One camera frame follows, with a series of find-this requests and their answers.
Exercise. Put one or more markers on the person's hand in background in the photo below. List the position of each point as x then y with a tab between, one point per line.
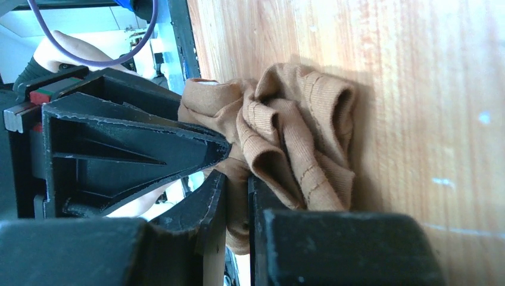
47	56

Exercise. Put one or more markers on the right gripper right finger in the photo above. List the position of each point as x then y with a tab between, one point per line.
297	247

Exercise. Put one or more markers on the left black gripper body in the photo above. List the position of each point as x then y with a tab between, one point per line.
23	176

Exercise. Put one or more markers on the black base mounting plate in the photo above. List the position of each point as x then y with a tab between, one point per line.
184	38

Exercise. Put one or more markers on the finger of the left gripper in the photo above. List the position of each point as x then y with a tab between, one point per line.
100	155

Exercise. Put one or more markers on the brown underwear white waistband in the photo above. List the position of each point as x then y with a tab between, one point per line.
291	129

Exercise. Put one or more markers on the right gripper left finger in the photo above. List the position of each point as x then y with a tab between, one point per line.
183	246

